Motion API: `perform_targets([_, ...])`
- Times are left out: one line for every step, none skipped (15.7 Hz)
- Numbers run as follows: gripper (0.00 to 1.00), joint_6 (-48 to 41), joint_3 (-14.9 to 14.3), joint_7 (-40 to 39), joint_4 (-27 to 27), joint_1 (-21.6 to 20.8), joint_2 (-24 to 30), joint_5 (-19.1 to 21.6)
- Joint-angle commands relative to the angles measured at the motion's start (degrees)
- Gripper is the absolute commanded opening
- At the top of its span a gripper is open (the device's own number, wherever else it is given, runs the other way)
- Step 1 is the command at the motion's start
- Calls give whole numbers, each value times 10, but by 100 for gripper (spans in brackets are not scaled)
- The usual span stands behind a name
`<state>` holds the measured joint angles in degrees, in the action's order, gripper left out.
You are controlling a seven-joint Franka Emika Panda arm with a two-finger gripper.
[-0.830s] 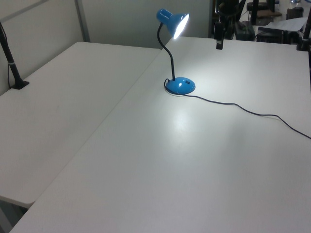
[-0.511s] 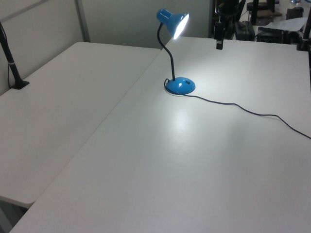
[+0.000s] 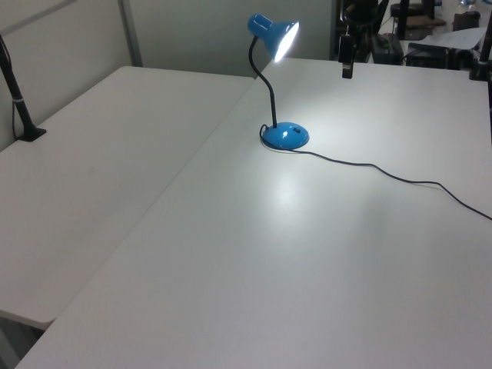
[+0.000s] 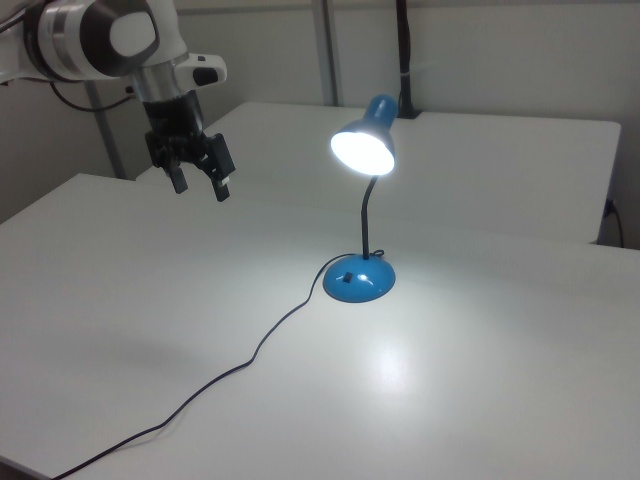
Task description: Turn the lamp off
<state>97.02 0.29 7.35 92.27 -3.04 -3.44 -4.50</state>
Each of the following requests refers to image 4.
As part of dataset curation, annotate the blue gooseneck desk lamp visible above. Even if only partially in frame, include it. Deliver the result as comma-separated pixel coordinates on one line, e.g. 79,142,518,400
322,93,399,304

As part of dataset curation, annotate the black clamped pole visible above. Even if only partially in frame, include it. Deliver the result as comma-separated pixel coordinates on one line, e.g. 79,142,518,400
394,0,422,120

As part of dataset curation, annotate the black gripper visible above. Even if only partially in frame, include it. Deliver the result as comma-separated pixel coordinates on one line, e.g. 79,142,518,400
141,93,237,204

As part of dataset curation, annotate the grey wide partition post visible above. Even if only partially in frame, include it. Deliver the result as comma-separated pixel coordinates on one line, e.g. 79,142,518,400
310,0,342,107

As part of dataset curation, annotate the black lamp power cord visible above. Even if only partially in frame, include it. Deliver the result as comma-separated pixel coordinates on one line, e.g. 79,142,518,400
49,248,387,480

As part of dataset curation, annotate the grey slim partition post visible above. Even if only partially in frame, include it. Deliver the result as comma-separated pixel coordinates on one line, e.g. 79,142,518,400
83,79,127,180

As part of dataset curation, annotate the black wall cable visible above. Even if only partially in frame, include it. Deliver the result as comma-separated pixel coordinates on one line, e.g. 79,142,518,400
604,198,627,249

